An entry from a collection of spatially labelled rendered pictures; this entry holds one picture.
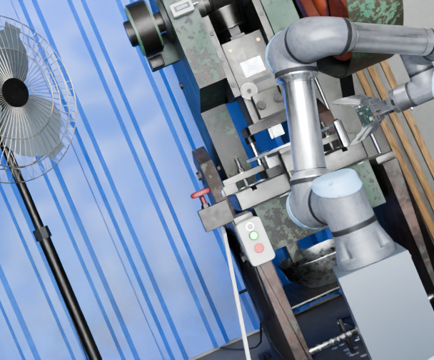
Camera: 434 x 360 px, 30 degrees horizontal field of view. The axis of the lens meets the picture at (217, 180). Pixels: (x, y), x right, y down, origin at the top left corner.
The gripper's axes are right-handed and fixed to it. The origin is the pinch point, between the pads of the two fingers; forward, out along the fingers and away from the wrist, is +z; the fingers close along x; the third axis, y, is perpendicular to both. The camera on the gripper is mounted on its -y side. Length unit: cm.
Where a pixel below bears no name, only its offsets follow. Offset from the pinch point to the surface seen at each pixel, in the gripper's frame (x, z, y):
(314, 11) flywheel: -41, 15, -53
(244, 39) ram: -37.8, 21.9, -5.0
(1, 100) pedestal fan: -51, 88, 41
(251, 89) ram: -21.7, 24.8, -1.0
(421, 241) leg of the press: 42.8, -8.3, -0.1
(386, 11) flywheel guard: -26.2, -22.8, -12.6
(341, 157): 10.2, 7.9, -7.0
